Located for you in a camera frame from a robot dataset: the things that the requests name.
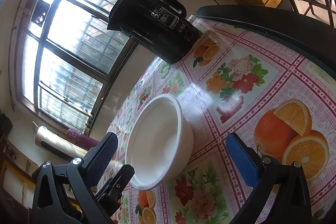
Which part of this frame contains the white paper bowl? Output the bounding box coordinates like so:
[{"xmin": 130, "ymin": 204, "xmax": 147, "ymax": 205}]
[{"xmin": 125, "ymin": 94, "xmax": 194, "ymax": 191}]

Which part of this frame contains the white standing air conditioner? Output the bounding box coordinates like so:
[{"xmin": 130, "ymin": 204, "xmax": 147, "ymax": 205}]
[{"xmin": 35, "ymin": 126, "xmax": 87, "ymax": 162}]

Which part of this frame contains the magenta thermos bottle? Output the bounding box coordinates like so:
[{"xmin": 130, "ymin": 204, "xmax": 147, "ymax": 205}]
[{"xmin": 66, "ymin": 128, "xmax": 99, "ymax": 151}]

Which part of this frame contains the window with metal grille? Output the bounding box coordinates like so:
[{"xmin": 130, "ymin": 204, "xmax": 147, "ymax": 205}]
[{"xmin": 16, "ymin": 0, "xmax": 135, "ymax": 134}]

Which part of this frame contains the black rice cooker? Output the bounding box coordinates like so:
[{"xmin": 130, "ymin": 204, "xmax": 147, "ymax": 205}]
[{"xmin": 107, "ymin": 0, "xmax": 201, "ymax": 64}]

